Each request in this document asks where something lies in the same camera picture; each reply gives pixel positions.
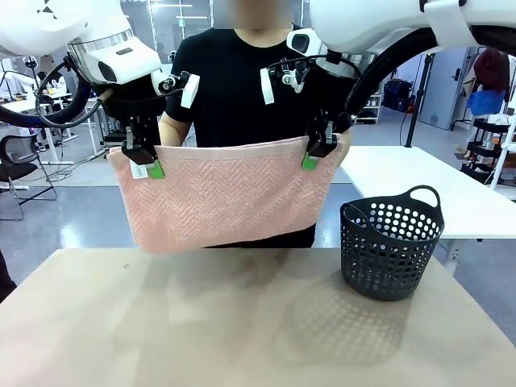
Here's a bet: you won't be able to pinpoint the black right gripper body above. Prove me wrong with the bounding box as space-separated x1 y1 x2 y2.
309 74 352 134

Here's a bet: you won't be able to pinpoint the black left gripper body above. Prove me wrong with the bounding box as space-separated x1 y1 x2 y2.
102 74 169 124

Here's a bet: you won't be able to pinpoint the pink herringbone towel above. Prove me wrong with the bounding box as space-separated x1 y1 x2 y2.
107 135 347 255

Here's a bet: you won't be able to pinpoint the person's right forearm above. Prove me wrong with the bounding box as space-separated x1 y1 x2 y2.
158 114 191 147

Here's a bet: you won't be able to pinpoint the person's left forearm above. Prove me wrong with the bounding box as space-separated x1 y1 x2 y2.
333 125 354 167

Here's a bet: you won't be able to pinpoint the white empty desk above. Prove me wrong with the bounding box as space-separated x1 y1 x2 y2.
82 96 122 156

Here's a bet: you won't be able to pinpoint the white shoe rack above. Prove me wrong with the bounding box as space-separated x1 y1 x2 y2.
354 94 383 125

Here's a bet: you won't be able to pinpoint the black luggage bags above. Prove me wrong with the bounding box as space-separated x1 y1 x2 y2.
381 79 414 113

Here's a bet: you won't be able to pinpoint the white rectangular table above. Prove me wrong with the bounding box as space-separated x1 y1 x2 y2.
340 144 516 267

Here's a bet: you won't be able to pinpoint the black pole stand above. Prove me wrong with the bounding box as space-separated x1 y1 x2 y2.
404 52 431 148

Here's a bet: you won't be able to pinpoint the person in black t-shirt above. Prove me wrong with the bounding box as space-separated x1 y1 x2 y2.
158 23 352 249

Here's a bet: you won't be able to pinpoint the seated background person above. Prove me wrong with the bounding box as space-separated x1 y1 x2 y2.
35 56 68 98

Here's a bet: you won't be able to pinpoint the grey door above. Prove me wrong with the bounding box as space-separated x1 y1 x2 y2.
418 46 475 131

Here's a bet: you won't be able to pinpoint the white desk with clutter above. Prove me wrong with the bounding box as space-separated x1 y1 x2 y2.
0 98 74 166

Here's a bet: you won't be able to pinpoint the black office chair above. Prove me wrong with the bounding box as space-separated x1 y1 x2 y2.
0 134 58 222

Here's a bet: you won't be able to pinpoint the dark grey perforated basket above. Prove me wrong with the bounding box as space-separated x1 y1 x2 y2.
339 185 446 302

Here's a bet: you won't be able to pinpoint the black utility cart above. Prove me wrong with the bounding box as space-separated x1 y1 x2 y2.
461 117 515 178

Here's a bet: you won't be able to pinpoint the blue bag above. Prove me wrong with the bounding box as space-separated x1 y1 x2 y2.
467 90 508 116

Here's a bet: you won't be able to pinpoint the dark red hanging coat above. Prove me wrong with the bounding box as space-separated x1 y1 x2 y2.
472 47 511 96

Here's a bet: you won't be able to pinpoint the bystander in dark clothing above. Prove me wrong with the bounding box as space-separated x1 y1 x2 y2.
0 249 18 302

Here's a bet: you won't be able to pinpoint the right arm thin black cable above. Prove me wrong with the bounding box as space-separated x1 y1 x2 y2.
277 53 363 81

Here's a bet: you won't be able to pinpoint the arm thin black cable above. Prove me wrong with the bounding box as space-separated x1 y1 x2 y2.
277 53 363 81
35 60 106 131

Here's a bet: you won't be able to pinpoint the right arm thick black hose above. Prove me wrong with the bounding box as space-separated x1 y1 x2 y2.
342 26 443 118

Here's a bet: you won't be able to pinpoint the arm thick black hose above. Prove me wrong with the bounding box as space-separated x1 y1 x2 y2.
342 26 443 118
0 74 94 130

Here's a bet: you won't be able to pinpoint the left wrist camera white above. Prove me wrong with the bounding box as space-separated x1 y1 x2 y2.
152 71 202 110

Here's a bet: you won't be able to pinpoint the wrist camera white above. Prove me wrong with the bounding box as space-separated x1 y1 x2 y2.
152 71 202 110
260 60 311 106

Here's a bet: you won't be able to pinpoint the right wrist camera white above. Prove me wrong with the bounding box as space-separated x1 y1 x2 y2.
260 60 311 106

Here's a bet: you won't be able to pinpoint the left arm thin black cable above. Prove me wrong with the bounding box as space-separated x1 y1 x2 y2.
35 60 106 131

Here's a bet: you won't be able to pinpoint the left arm thick black hose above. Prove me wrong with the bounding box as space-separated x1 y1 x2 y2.
0 74 94 130

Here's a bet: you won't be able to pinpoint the white metal rack frame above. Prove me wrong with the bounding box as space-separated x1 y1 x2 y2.
489 116 516 190

